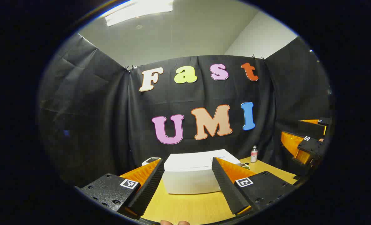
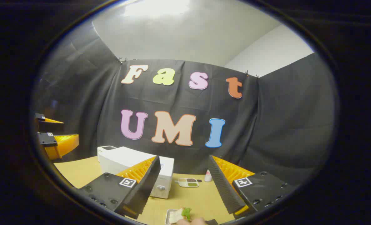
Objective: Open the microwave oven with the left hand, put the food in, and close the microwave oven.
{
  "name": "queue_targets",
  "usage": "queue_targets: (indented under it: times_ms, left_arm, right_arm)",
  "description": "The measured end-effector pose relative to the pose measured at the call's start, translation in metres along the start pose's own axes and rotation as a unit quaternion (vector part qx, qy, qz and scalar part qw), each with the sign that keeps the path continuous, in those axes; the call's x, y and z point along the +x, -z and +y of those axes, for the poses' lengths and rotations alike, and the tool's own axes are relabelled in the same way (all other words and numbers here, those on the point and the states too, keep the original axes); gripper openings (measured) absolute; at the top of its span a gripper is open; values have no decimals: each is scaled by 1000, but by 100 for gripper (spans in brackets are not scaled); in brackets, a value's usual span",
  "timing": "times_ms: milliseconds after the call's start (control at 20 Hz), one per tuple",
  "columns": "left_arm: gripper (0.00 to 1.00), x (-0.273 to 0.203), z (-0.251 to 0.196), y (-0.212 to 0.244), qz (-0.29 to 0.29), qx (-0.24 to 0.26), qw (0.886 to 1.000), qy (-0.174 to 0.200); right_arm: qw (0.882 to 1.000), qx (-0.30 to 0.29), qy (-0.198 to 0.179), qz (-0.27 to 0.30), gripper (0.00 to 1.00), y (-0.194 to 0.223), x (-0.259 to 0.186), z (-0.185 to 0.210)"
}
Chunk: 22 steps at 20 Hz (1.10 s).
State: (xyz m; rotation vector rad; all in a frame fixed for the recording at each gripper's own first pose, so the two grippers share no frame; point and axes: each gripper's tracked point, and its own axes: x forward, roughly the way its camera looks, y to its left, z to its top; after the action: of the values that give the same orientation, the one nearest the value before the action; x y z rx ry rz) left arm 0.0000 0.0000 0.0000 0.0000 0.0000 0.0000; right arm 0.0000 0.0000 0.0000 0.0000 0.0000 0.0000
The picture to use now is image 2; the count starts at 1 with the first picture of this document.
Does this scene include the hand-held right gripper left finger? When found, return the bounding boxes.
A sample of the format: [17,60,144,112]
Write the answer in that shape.
[78,155,161,220]

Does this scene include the black backdrop cloth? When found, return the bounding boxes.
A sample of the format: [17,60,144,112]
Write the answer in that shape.
[32,19,339,188]

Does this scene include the white microwave oven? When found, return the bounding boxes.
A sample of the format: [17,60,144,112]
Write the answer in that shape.
[100,146,175,199]

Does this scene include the white sandwich holder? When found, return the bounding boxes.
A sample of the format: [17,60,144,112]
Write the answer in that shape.
[165,209,193,225]

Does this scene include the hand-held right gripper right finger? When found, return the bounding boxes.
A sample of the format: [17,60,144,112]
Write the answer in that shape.
[208,155,295,219]

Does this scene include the toast sandwich with lettuce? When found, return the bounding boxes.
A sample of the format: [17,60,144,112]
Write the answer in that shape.
[168,207,193,224]

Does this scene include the divided seasoning dish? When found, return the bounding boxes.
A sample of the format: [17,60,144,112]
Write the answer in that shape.
[174,177,202,188]

